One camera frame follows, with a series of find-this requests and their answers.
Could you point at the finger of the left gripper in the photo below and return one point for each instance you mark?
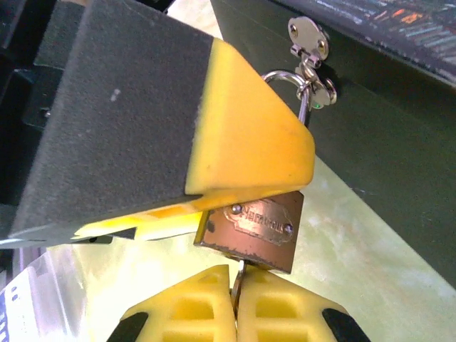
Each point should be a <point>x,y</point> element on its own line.
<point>135,117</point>

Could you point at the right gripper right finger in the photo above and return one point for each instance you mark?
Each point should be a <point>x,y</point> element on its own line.
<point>285,313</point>

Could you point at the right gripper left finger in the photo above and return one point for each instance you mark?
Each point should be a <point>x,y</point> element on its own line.
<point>185,313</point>

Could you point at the silver key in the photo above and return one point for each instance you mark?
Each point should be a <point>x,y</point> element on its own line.
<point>239,285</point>

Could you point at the brass padlock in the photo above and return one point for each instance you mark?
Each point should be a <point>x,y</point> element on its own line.
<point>254,238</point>

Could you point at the small clear packet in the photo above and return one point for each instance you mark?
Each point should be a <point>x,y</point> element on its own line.
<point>39,303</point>

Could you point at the silver box hasp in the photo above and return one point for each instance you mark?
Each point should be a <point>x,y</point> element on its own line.
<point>310,39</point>

